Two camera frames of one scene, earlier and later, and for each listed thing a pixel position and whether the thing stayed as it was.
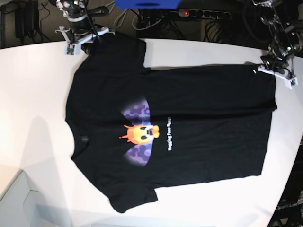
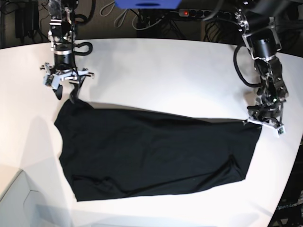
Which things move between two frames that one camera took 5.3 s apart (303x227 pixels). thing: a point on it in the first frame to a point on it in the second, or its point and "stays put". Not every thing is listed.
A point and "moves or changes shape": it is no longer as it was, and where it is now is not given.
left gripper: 278,66 to 267,112
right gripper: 78,37 to 63,68
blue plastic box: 148,4 stays put
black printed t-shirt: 137,126 moves or changes shape
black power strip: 204,13 stays put
